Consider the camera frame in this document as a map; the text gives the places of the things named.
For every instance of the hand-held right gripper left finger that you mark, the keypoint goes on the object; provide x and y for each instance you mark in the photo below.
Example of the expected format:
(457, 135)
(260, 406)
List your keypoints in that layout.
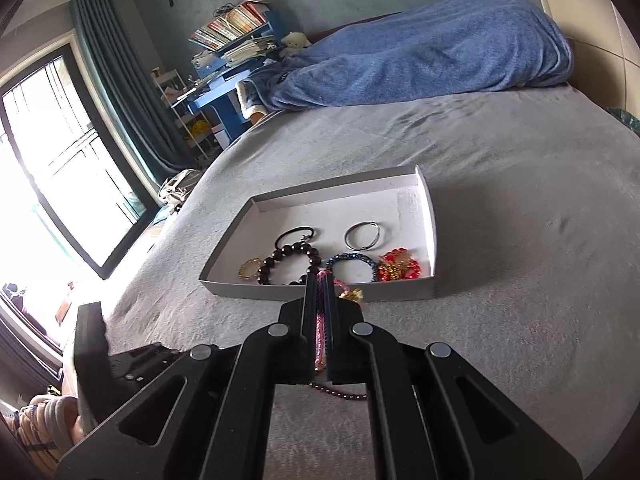
(300, 340)

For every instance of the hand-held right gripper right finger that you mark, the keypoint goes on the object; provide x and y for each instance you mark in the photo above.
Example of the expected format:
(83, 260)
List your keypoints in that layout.
(345, 345)

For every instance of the grey cardboard box tray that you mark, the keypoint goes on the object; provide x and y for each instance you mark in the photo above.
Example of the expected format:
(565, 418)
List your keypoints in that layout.
(350, 205)

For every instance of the white bag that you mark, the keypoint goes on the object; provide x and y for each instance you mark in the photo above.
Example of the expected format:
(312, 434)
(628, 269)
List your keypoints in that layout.
(177, 187)

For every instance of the black framed window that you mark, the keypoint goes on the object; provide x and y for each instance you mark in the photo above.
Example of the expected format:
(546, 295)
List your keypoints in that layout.
(65, 160)

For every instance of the blue desk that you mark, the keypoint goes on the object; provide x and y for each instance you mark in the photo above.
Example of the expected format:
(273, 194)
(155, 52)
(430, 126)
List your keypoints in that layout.
(225, 110)

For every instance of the teal curtain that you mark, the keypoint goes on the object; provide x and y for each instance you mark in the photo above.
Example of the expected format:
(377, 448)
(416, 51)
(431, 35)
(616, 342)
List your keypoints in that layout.
(125, 85)

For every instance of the white trolley rack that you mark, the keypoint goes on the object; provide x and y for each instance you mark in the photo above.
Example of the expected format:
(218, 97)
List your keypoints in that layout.
(167, 77)

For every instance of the stack of papers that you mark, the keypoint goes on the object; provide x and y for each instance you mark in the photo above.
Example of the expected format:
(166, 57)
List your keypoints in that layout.
(245, 50)

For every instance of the white plush toy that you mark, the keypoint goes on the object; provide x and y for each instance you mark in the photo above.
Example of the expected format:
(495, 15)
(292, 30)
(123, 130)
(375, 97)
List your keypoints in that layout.
(295, 42)

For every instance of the blue fleece blanket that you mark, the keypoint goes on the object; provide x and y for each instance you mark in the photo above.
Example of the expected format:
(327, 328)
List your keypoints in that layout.
(425, 50)

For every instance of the row of books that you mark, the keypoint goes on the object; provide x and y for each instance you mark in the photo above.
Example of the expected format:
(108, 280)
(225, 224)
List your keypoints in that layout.
(230, 25)

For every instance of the teal patterned cloth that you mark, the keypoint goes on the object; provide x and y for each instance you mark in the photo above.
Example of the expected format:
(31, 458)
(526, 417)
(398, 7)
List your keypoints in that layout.
(627, 120)

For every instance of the beige wardrobe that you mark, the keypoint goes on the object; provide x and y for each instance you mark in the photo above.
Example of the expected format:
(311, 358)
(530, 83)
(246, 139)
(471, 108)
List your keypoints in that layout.
(600, 20)

